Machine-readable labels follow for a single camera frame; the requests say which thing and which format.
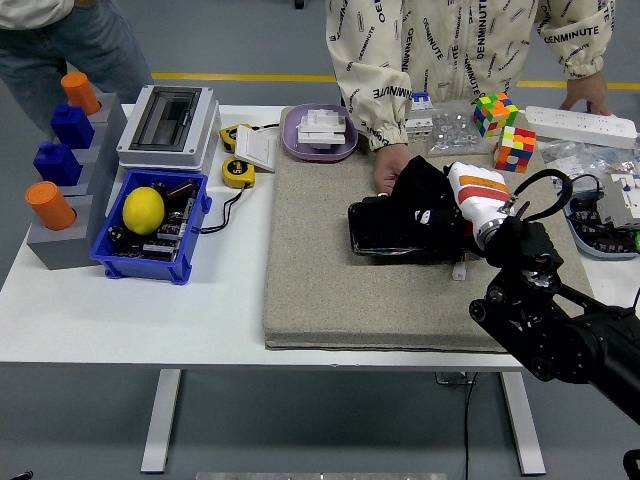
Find person's right hand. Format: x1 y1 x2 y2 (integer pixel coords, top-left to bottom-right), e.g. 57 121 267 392
372 143 414 196

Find person's left hand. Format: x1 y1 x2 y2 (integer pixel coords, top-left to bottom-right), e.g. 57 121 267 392
558 69 612 117

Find black rag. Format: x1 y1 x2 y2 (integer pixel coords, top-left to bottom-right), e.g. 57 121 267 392
387 154 476 256

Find black glossy panel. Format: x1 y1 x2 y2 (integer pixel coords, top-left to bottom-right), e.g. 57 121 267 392
347 194 489 266

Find white power strip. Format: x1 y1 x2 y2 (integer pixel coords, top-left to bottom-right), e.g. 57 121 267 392
523 104 639 149

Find clear bags of small parts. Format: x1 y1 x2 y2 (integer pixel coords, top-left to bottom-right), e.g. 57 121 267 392
542 139 640 184

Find white blue circuit breaker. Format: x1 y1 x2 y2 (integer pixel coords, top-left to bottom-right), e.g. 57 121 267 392
405 91 435 144

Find clear bag of nuts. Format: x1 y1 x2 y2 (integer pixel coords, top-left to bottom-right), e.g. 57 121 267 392
424 99 494 159

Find colourful puzzle cube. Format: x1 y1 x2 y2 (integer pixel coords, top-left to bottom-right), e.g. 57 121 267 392
493 125 537 174
472 92 520 139

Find purple dish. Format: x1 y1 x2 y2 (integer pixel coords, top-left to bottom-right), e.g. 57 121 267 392
279 103 359 162

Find white electrical module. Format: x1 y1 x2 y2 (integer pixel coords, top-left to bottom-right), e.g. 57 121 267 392
597 172 640 231

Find grey-brown mat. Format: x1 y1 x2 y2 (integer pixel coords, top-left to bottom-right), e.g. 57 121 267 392
262 105 596 355

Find yellow tape measure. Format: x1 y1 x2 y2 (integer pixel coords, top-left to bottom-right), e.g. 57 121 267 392
218 123 251 154
221 156 256 190

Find white table leg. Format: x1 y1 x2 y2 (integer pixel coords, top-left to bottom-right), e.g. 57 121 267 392
499 372 547 476
140 368 184 475

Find light blue tray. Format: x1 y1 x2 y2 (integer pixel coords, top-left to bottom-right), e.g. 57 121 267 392
562 189 640 260

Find grey stepped block holder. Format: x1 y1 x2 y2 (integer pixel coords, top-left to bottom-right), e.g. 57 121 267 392
25 92 129 271

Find blue plastic bin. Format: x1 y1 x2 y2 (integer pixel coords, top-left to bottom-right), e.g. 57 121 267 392
88 168 213 286

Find yellow lemon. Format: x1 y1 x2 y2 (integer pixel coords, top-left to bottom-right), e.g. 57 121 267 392
121 187 166 236

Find orange cylinder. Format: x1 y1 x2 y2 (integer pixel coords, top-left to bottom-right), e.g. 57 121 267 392
60 71 102 116
24 181 78 232

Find blue block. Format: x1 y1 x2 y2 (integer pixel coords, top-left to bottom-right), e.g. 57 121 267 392
32 142 84 187
49 104 96 150

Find person in jeans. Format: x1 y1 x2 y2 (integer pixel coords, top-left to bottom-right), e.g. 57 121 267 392
0 0 154 137

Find white switch parts stack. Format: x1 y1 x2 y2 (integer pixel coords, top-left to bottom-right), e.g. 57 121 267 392
297 108 349 151

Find black looped cable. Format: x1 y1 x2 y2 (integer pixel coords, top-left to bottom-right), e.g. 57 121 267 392
569 172 605 201

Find white wall switch plate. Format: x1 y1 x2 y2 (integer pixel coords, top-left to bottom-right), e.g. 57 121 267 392
233 124 278 174

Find metal bracket under table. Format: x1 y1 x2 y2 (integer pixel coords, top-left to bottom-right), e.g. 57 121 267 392
433 370 476 386

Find grey electrical enclosure box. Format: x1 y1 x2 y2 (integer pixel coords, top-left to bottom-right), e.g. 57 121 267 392
115 84 221 174

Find black cable under table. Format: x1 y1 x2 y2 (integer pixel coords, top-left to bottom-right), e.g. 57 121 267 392
462 372 479 480

